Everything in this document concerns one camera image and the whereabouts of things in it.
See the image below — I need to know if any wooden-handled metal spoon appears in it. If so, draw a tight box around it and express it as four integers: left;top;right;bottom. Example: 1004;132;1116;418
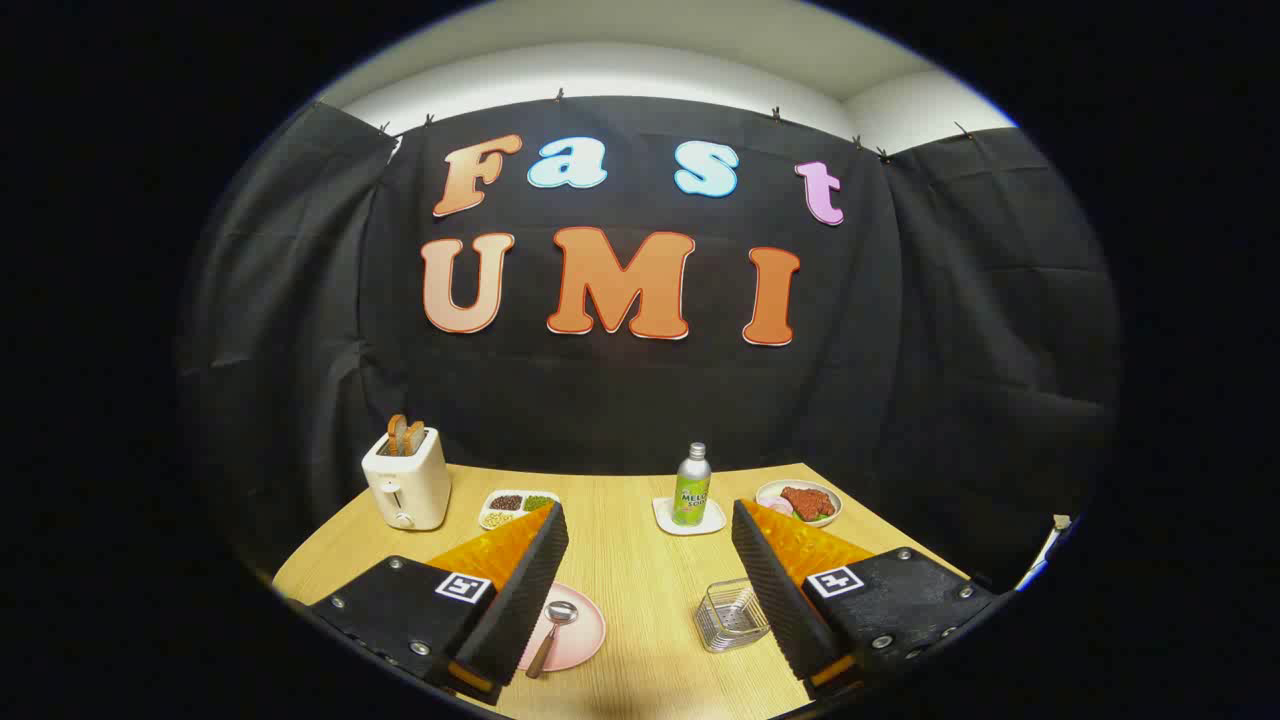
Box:
525;601;580;680

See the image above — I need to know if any black backdrop cloth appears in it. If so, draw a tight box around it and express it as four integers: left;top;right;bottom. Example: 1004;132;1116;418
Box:
180;95;1121;591

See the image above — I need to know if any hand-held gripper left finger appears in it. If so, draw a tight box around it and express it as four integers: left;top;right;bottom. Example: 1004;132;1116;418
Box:
308;500;571;706

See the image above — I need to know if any metal wire basket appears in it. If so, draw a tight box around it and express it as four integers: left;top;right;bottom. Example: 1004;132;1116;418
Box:
694;578;773;654

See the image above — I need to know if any pink plate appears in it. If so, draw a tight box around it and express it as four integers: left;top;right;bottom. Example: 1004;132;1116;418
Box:
517;583;607;673

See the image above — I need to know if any white square coaster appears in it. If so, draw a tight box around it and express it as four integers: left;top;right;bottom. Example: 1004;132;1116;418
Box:
652;496;728;537

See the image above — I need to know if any white toaster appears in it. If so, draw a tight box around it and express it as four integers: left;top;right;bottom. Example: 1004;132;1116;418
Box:
361;427;453;532

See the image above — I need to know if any green drink bottle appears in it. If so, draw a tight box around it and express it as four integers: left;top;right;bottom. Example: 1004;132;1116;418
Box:
672;442;713;527

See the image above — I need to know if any white bowl with meat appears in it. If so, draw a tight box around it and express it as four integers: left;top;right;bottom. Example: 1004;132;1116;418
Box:
755;479;843;529

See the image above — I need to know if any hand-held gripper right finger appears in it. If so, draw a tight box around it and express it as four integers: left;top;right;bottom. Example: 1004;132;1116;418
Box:
730;498;1001;701

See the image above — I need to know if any white divided dish with beans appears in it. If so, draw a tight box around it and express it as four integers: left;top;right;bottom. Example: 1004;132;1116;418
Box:
478;489;561;531

